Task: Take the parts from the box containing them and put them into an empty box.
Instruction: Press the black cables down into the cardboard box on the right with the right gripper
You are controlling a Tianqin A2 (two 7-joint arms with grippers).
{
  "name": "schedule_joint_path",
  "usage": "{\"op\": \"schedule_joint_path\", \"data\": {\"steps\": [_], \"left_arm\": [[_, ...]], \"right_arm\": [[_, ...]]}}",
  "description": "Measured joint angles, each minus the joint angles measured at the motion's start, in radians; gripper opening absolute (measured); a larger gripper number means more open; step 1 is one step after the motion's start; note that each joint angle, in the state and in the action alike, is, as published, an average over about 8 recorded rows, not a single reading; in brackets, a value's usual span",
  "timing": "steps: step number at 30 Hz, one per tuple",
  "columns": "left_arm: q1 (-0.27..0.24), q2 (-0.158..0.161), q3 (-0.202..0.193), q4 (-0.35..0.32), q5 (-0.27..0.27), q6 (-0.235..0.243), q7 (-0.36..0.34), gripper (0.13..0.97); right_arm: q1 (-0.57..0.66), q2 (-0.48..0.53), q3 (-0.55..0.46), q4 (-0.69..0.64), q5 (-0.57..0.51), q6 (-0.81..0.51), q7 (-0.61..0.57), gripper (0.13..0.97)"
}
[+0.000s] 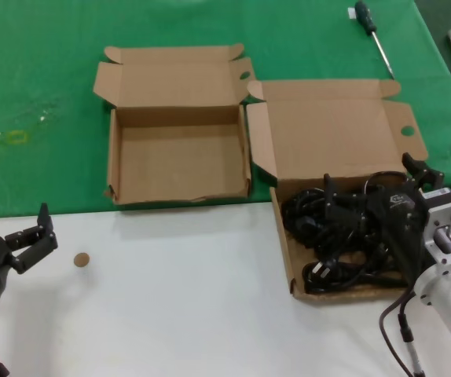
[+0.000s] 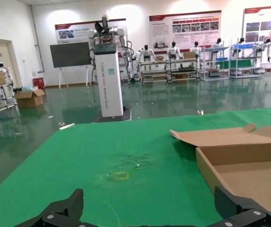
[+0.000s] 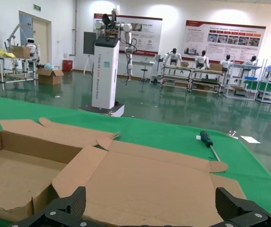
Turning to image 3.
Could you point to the white paper sheet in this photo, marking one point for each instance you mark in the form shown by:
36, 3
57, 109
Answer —
250, 139

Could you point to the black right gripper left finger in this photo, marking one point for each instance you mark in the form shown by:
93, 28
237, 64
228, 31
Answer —
77, 201

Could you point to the small white label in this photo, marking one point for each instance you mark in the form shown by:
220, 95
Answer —
197, 137

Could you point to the white mobile tower robot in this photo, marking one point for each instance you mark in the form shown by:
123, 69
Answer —
106, 71

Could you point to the yellow bags pile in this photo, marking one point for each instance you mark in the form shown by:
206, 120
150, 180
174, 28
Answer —
2, 53

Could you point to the blue round item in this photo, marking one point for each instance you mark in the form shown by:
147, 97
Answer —
48, 66

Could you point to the wall poster with red header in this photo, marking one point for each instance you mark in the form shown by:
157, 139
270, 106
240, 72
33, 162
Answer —
145, 30

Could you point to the green table cloth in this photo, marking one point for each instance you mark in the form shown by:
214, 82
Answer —
173, 132

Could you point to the open brown cardboard box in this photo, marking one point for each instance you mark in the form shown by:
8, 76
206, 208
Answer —
149, 184
19, 170

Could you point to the dark panel on stand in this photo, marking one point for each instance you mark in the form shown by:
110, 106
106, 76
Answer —
89, 42

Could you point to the black round stool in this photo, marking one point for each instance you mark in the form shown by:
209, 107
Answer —
144, 71

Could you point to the wooden door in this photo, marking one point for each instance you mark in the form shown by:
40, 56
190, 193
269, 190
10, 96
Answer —
41, 42

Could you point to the white tube frame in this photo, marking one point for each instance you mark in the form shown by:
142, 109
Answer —
15, 33

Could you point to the brown cardboard carton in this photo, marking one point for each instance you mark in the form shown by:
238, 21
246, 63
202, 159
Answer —
21, 52

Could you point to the small metal clip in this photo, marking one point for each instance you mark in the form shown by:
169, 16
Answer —
232, 133

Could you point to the open cardboard carton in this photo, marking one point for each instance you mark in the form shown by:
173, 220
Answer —
49, 76

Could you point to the red bin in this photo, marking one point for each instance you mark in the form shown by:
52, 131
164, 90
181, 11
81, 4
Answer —
67, 65

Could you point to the green exit sign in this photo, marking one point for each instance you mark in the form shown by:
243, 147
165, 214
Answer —
37, 7

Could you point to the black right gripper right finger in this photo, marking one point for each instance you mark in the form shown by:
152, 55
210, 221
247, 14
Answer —
227, 203

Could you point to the grey wall pipe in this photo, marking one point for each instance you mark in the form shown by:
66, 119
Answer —
74, 26

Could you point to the wide wall poster with photos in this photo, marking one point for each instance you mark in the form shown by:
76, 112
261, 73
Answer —
225, 35

